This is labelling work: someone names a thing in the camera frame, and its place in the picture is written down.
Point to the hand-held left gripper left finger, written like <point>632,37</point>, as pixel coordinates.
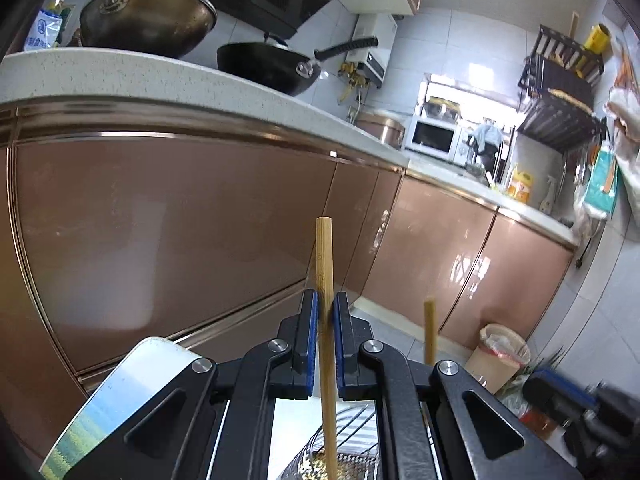
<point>312,340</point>

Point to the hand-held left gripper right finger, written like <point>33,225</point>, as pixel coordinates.
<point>342,345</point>

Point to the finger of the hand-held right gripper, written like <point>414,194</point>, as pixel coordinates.
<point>555,392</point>

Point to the wooden chopstick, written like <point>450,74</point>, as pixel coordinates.
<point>325,260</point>

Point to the bunch of bamboo chopsticks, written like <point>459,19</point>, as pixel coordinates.
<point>430,332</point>

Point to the orange oil bottle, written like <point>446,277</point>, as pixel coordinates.
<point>540,422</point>

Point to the beige trash bin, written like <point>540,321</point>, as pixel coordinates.
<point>492,365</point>

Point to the copper kitchen counter cabinets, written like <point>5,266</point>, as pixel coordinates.
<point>175,210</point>

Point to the yellow detergent bottle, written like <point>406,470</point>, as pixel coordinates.
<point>520,185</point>

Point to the teal hanging bag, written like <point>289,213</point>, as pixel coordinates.
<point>602,185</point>

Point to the copper rice cooker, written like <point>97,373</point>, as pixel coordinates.
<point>380,130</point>

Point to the white microwave oven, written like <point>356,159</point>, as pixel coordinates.
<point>432,137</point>

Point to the grey blue cloth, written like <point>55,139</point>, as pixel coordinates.
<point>487,136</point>

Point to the yellow gas valve pipes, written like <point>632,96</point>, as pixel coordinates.
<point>352,80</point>

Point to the white plastic bag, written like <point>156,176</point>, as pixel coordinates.
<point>627,135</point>

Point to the black wok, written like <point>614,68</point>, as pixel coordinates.
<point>260,62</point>

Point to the black dish rack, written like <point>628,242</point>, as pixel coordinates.
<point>560,95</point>

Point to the white water heater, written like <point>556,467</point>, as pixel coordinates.
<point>376,40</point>

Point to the brass coloured wok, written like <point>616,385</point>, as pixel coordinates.
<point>150,22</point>

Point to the white salt bag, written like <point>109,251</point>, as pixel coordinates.
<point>45,30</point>

